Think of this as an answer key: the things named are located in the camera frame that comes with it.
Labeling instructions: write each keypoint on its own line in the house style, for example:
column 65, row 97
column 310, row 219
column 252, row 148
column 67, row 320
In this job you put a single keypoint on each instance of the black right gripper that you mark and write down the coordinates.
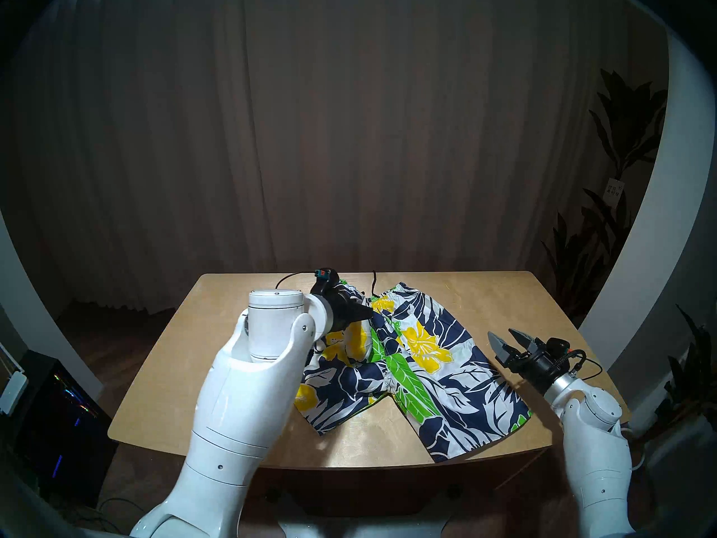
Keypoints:
column 540, row 366

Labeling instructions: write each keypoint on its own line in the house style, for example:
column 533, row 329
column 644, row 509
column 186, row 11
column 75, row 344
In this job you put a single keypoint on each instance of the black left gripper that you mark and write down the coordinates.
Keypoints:
column 340, row 310

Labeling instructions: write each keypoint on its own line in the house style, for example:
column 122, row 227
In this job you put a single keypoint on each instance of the floral print shorts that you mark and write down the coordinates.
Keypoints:
column 437, row 385

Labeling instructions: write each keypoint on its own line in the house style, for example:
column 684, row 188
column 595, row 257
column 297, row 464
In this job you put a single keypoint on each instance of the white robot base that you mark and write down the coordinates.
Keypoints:
column 364, row 530

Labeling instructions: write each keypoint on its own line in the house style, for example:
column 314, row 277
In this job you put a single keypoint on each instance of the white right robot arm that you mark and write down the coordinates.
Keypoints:
column 594, row 458

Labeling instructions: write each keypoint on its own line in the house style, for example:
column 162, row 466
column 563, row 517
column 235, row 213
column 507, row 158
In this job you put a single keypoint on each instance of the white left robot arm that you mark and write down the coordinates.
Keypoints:
column 252, row 385

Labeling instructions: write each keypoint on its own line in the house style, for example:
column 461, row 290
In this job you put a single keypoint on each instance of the white plant tag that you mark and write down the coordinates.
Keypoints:
column 614, row 189

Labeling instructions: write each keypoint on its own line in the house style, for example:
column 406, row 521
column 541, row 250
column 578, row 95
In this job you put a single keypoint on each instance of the brown pleated curtain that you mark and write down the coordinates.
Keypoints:
column 336, row 122

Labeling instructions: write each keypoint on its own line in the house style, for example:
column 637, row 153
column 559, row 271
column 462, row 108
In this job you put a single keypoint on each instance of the white curved arch pillar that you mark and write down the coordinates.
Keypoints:
column 661, row 206
column 33, row 318

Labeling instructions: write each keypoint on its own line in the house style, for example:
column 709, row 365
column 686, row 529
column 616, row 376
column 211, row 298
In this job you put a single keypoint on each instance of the tall dark leafy plant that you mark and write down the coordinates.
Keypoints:
column 622, row 122

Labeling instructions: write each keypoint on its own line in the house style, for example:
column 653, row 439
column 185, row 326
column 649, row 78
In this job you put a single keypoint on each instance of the black computer tower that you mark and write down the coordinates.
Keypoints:
column 56, row 419

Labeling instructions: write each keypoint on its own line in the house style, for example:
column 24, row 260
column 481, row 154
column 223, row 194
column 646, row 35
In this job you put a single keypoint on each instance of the small white box device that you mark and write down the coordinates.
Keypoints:
column 12, row 392

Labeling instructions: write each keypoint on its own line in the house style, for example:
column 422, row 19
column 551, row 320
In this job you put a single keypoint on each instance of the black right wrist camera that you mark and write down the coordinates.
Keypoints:
column 558, row 346

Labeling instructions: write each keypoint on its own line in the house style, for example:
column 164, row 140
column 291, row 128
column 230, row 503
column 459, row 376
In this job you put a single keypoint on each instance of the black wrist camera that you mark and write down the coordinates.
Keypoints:
column 558, row 346
column 326, row 276

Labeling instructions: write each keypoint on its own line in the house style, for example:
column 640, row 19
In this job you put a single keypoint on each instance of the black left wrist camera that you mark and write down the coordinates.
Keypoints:
column 326, row 276

